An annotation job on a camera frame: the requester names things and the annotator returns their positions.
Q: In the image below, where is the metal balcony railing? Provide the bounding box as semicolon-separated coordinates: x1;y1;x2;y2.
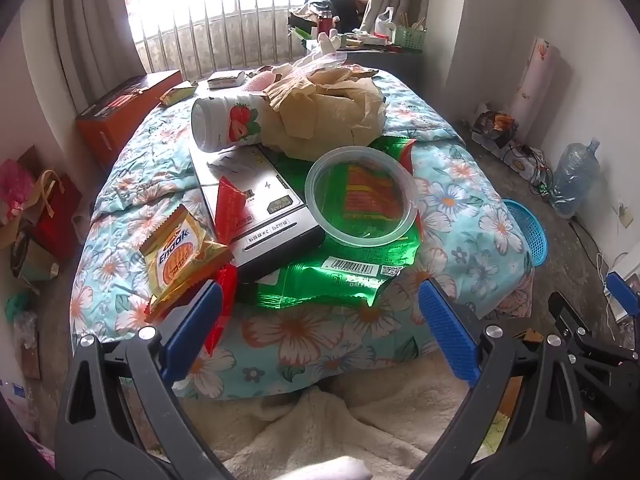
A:
132;0;321;81

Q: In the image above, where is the yellow gold biscuit packet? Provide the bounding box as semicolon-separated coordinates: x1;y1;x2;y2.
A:
139;205;236;323

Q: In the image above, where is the tan paper bag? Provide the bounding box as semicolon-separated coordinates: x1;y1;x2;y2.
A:
10;232;61;281

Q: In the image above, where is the large clear water jug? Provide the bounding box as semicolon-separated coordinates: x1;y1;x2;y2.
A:
549;137;601;220

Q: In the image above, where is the yellow green snack packet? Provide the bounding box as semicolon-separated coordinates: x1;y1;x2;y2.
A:
159;84;197;107

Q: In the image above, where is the black and orange snack bag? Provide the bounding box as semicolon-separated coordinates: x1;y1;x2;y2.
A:
472;110;518;148

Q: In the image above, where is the pink plastic bag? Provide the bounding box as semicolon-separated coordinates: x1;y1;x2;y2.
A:
0;159;36;226

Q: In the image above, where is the green plastic basket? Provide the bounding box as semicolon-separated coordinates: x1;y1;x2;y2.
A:
390;24;427;52

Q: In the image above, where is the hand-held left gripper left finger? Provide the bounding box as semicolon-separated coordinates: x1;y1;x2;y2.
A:
55;279;236;480

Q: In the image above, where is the blue plastic mesh basket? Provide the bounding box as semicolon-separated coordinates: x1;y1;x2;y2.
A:
501;199;549;267

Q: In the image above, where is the white and grey flat box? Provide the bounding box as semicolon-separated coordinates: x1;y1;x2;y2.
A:
189;142;326;281

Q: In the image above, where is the pink printed paper roll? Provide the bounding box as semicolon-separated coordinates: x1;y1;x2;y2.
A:
509;36;560;128

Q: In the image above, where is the white fleece blanket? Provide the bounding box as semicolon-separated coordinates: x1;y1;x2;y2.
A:
165;355;506;480

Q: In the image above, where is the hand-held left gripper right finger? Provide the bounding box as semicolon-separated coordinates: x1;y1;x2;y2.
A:
410;277;587;480

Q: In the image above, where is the floral blue blanket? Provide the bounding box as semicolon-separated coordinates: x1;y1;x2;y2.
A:
70;67;536;401

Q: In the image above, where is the red gift bag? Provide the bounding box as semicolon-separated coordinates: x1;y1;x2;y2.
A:
30;170;83;261

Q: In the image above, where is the white strawberry milk bottle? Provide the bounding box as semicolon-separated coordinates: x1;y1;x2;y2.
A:
191;91;273;153

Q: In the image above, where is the grey cabinet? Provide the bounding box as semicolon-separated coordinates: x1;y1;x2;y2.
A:
345;47;426;86

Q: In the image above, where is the white sandwich biscuit packet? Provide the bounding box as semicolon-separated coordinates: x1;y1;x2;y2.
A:
206;71;247;90

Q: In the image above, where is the clear plastic bag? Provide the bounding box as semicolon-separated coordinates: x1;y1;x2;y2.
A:
292;35;351;73

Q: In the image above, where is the small red foil wrapper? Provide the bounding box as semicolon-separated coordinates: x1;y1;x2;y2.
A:
202;262;238;358

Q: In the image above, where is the white power strip box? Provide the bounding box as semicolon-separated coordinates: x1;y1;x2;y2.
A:
470;130;546;181

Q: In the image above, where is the clear round plastic container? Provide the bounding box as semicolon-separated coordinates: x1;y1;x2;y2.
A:
304;145;421;248

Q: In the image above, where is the brown paper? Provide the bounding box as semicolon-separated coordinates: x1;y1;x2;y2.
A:
260;62;388;161

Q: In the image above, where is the large green foil snack bag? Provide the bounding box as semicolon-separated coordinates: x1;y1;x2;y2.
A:
235;135;426;311

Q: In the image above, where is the orange cardboard box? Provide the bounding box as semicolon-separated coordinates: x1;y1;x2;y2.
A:
75;69;185;168

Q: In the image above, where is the black cable bundle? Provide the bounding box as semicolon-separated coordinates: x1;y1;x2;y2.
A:
530;147;557;196

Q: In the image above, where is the pink snack bag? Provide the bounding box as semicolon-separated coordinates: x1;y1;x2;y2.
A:
247;71;276;93

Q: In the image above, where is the green plastic bag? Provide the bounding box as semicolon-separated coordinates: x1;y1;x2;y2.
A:
5;290;36;321

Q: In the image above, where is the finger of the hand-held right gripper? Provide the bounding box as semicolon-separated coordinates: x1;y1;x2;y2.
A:
547;291;640;411
606;271;640;318

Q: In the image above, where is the grey curtain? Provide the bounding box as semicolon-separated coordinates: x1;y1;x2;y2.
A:
20;0;151;116

